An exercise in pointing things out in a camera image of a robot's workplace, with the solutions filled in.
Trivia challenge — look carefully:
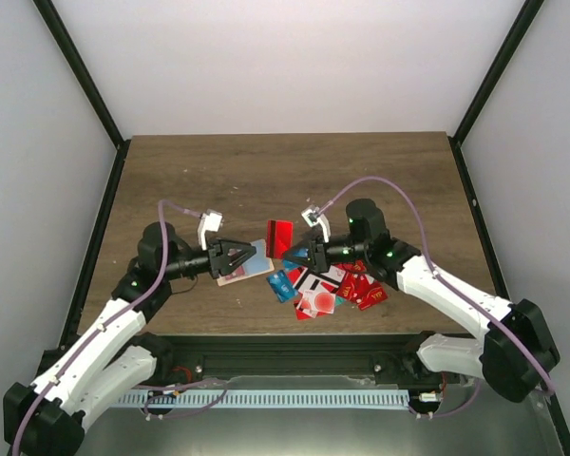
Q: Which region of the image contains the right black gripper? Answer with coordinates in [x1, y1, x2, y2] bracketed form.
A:
[283, 231, 370, 274]

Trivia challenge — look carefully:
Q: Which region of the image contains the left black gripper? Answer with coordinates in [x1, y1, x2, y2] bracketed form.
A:
[164, 237, 257, 281]

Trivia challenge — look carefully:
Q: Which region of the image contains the beige leather card holder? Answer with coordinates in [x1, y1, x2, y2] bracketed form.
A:
[234, 239, 275, 283]

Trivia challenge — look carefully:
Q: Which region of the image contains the white card red circle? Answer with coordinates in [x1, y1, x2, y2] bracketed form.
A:
[294, 290, 336, 320]

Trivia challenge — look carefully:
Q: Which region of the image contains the red card black stripe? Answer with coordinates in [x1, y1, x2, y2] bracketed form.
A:
[217, 266, 246, 286]

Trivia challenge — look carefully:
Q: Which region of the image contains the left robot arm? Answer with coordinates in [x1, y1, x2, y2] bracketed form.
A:
[3, 220, 257, 455]

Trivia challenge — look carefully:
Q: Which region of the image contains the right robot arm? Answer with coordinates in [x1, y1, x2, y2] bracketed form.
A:
[283, 199, 561, 403]

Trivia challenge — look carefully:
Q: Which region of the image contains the blue card upper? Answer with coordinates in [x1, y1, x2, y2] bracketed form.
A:
[282, 247, 309, 272]

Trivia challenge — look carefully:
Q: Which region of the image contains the blue card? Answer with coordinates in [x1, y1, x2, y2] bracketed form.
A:
[282, 247, 309, 272]
[266, 270, 298, 303]

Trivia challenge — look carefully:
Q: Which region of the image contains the white black red card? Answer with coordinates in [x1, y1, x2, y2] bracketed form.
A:
[287, 266, 346, 294]

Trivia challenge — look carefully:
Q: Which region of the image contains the blue card lower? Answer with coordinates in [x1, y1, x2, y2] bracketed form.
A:
[266, 270, 298, 303]

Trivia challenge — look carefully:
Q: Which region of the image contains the red gold card middle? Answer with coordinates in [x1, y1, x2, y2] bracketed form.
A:
[336, 260, 374, 306]

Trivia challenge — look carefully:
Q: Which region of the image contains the red card gold vip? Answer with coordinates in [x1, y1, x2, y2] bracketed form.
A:
[354, 282, 388, 311]

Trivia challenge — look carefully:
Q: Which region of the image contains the black aluminium frame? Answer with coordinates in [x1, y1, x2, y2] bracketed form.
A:
[7, 0, 570, 456]

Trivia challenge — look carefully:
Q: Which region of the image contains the light blue slotted cable duct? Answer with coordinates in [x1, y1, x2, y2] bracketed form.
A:
[113, 389, 409, 410]

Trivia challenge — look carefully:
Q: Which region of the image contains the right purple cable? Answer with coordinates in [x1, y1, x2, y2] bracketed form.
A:
[320, 176, 556, 419]

